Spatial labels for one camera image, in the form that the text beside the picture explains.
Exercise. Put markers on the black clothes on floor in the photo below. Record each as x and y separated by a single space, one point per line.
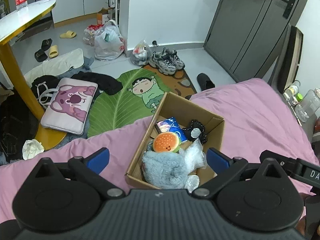
108 84

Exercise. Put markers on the white item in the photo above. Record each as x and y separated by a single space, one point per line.
192 183

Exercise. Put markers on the grey sneaker right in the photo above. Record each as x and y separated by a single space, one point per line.
174 58

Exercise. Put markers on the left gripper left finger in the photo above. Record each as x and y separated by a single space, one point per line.
87 170

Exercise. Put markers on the pink bear laptop sleeve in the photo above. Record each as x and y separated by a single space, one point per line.
67 105

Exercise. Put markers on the open cardboard box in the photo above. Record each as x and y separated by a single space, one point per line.
184 111

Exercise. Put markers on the orange burger plush toy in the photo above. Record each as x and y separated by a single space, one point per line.
166 142

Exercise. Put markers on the yellow slipper far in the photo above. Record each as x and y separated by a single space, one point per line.
69 34

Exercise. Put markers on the yellow slipper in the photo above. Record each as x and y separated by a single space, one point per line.
53 52
69 34

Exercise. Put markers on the yellow slipper near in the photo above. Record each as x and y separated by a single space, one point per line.
53 52

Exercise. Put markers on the green leaf cartoon rug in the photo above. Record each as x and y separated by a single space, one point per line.
140 96

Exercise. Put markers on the grey door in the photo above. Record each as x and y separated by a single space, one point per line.
246 36

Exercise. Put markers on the clear bag white filling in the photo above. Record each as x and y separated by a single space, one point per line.
194 156

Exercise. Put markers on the white plastic shopping bag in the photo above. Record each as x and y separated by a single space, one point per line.
108 42

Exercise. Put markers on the grey sneaker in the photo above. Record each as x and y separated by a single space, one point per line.
174 58
163 63

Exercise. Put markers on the black slipper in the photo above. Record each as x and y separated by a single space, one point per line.
41 55

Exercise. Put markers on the small clear trash bag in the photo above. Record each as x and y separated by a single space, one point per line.
141 54

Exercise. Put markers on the large clear plastic jar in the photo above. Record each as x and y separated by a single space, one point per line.
309 105

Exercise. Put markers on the crumpled white tissue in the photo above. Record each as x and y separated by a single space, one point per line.
31 148

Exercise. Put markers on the black fabric pouch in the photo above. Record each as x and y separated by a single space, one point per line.
195 130

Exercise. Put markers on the grey sneaker left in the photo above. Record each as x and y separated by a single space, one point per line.
163 63

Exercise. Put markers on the cream towel on floor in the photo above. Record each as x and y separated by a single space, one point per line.
57 65

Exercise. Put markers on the grey fluffy plush slipper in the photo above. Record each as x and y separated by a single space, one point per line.
167 170

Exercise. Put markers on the blue-grey knitted toy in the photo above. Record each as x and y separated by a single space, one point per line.
150 146

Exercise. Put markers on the framed board leaning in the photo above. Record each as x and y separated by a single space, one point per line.
290 64

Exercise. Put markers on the blue tissue pack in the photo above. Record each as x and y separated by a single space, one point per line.
171 125

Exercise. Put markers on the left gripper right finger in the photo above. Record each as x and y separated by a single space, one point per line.
228 170

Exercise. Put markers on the black door handle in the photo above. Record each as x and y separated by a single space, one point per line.
288 8

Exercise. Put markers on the black shoe near bed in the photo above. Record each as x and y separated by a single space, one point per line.
205 82

